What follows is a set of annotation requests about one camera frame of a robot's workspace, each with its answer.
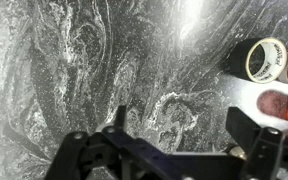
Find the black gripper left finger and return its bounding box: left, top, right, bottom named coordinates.
left=114, top=105, right=127, bottom=130

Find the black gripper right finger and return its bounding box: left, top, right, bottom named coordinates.
left=225, top=107, right=261, bottom=150

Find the black tape roll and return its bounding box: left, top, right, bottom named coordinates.
left=228, top=37, right=287, bottom=84

